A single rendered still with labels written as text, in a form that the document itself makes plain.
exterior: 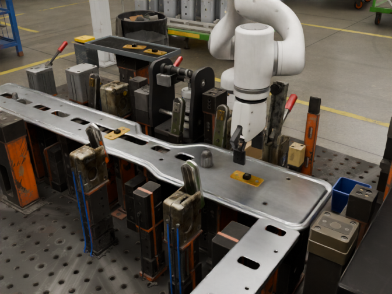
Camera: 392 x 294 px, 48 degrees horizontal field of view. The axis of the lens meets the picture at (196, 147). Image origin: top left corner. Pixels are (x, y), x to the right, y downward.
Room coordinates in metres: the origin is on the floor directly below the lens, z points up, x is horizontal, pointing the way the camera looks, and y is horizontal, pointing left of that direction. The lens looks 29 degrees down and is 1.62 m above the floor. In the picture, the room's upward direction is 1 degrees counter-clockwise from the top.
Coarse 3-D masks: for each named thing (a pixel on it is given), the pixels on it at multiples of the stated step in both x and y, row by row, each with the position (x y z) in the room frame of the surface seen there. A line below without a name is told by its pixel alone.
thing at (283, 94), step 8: (272, 88) 1.06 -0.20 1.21; (280, 88) 1.06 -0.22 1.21; (272, 96) 1.08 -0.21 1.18; (280, 96) 1.08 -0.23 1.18; (272, 104) 1.08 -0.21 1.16; (280, 104) 1.07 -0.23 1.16; (272, 112) 1.08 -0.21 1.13; (280, 112) 1.06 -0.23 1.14; (272, 120) 1.08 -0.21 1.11; (280, 120) 1.06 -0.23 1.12; (280, 128) 1.06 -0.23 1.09
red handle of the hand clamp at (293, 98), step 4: (292, 96) 1.16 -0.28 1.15; (296, 96) 1.16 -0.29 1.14; (288, 100) 1.15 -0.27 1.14; (292, 100) 1.15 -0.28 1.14; (288, 104) 1.14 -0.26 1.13; (292, 104) 1.14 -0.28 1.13; (288, 108) 1.13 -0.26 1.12; (284, 112) 1.12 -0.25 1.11; (288, 112) 1.12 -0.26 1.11; (284, 116) 1.11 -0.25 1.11; (284, 120) 1.11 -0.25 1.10; (272, 132) 1.07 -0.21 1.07; (272, 136) 1.06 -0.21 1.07; (272, 140) 1.06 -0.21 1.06
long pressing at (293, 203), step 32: (0, 96) 1.56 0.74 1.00; (32, 96) 1.55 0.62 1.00; (64, 128) 1.27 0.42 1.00; (128, 160) 1.07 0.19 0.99; (160, 160) 1.06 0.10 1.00; (192, 160) 1.05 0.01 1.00; (224, 160) 1.05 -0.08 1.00; (256, 160) 1.04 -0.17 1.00; (224, 192) 0.90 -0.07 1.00; (256, 192) 0.89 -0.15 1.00; (288, 192) 0.89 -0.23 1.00; (320, 192) 0.89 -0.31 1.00; (288, 224) 0.77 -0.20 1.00
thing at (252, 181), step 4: (236, 172) 0.98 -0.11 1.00; (240, 172) 0.98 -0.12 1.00; (232, 176) 0.96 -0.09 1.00; (236, 176) 0.96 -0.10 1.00; (240, 176) 0.96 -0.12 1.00; (244, 176) 0.95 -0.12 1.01; (248, 176) 0.95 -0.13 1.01; (252, 176) 0.96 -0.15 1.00; (240, 180) 0.95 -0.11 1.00; (244, 180) 0.94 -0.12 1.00; (248, 180) 0.94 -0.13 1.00; (252, 180) 0.94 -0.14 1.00; (260, 180) 0.94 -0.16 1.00; (252, 184) 0.93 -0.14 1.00; (256, 184) 0.92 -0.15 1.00
